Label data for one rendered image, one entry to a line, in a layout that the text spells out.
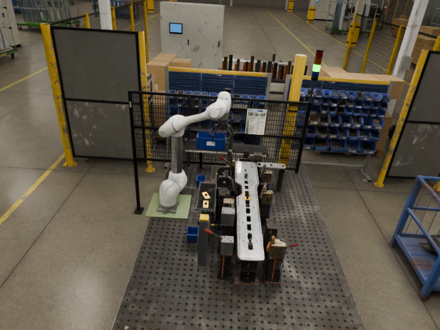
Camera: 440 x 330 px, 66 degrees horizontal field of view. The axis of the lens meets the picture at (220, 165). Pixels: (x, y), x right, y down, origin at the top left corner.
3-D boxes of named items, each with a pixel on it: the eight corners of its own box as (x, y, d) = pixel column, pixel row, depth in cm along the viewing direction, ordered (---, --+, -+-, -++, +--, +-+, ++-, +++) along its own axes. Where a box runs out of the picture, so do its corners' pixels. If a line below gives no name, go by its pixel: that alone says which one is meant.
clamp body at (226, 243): (231, 281, 244) (235, 244, 227) (216, 280, 244) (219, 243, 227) (231, 272, 253) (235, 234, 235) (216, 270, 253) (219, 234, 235)
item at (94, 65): (155, 167, 519) (149, 29, 422) (153, 172, 507) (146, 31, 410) (69, 162, 519) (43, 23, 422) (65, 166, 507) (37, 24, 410)
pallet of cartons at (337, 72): (364, 138, 667) (384, 69, 602) (381, 156, 598) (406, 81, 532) (304, 135, 664) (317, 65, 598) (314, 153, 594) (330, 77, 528)
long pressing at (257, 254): (269, 262, 224) (269, 260, 223) (235, 260, 224) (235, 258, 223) (256, 162, 345) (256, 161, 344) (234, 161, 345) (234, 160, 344)
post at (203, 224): (207, 268, 254) (209, 222, 233) (196, 268, 254) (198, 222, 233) (207, 261, 261) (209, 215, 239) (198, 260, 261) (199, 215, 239)
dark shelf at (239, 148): (268, 157, 354) (268, 154, 353) (183, 151, 355) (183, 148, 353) (266, 148, 374) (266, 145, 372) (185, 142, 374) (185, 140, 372)
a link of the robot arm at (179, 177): (165, 192, 324) (175, 182, 343) (180, 196, 320) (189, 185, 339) (163, 117, 288) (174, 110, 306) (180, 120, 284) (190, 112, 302)
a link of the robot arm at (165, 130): (169, 121, 273) (176, 116, 284) (152, 129, 281) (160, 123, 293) (177, 135, 276) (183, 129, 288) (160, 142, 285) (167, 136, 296)
